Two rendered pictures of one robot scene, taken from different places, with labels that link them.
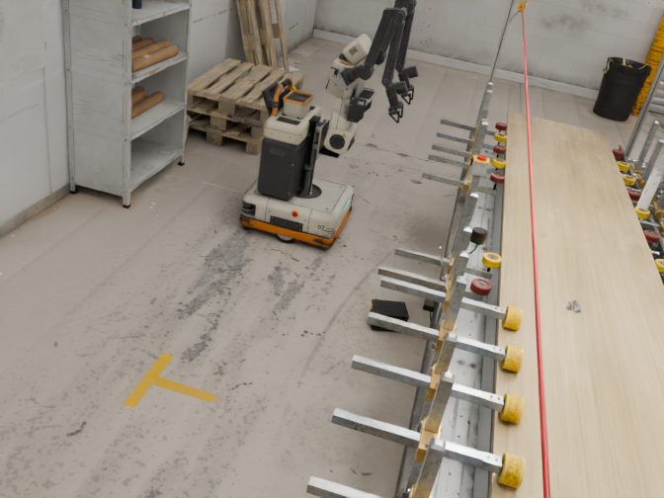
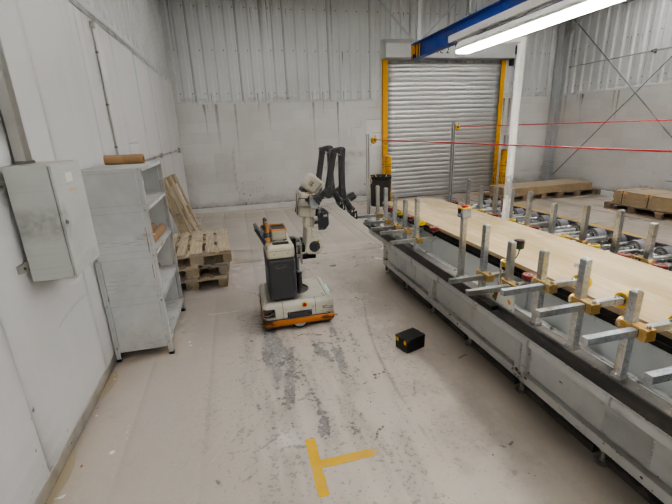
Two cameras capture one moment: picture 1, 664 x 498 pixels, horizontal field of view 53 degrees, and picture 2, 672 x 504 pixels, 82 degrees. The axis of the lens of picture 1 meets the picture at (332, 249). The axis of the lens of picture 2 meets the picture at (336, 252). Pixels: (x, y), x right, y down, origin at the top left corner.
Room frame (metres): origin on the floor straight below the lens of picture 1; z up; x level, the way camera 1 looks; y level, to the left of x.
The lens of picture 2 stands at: (0.75, 1.26, 1.76)
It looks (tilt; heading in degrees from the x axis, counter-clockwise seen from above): 17 degrees down; 337
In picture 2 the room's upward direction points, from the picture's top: 2 degrees counter-clockwise
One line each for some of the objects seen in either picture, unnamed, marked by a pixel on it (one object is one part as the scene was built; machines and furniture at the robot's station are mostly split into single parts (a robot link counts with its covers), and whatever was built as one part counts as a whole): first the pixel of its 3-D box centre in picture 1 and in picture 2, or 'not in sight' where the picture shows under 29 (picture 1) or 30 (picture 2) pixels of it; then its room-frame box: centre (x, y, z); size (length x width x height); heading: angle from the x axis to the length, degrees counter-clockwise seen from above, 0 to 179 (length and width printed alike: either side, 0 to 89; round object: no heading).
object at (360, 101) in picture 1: (360, 100); (319, 215); (4.16, 0.00, 0.99); 0.28 x 0.16 x 0.22; 171
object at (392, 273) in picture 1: (430, 284); (499, 288); (2.32, -0.42, 0.84); 0.43 x 0.03 x 0.04; 81
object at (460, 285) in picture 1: (445, 336); (578, 305); (1.85, -0.43, 0.93); 0.04 x 0.04 x 0.48; 81
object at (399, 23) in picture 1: (393, 48); (341, 173); (3.92, -0.14, 1.40); 0.11 x 0.06 x 0.43; 172
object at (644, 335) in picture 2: (438, 381); (634, 328); (1.58, -0.39, 0.95); 0.14 x 0.06 x 0.05; 171
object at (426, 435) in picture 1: (429, 439); not in sight; (1.34, -0.35, 0.95); 0.14 x 0.06 x 0.05; 171
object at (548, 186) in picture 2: not in sight; (540, 186); (7.69, -7.19, 0.23); 2.41 x 0.77 x 0.17; 83
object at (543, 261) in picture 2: (449, 306); (539, 292); (2.10, -0.47, 0.89); 0.04 x 0.04 x 0.48; 81
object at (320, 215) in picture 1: (299, 205); (294, 300); (4.21, 0.28, 0.16); 0.67 x 0.64 x 0.25; 81
